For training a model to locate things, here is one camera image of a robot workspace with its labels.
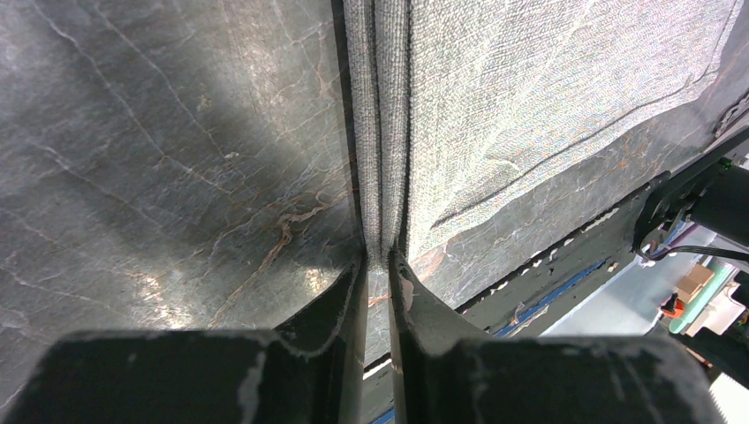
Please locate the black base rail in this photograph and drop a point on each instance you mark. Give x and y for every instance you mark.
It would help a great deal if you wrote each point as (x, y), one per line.
(524, 269)

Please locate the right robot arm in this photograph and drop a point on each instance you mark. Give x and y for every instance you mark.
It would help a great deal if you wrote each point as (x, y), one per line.
(712, 192)

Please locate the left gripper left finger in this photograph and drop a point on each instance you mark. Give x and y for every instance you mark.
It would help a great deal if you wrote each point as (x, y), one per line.
(325, 341)

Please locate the grey cloth napkin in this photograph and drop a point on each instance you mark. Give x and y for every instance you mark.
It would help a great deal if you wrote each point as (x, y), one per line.
(460, 107)

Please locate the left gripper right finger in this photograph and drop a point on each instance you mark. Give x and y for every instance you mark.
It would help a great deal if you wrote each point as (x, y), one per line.
(428, 341)

